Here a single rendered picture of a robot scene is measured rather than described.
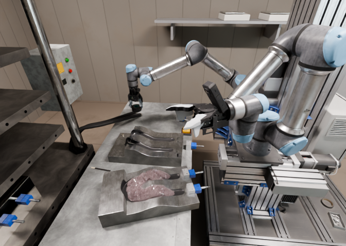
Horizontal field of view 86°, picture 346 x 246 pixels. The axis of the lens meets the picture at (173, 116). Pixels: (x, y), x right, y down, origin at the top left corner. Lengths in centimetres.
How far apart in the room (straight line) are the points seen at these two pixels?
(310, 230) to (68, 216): 175
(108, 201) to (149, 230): 25
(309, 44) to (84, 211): 126
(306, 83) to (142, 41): 280
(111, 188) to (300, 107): 96
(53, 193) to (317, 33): 148
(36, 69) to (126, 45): 213
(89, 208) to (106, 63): 281
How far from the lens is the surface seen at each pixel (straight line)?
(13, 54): 124
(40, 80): 151
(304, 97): 88
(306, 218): 209
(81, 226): 118
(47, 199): 138
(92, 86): 395
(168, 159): 126
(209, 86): 57
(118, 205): 104
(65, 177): 144
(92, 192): 127
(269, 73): 86
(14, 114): 119
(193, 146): 140
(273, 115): 106
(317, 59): 82
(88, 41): 366
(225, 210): 186
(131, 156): 130
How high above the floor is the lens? 177
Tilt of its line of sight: 33 degrees down
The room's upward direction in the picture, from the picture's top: straight up
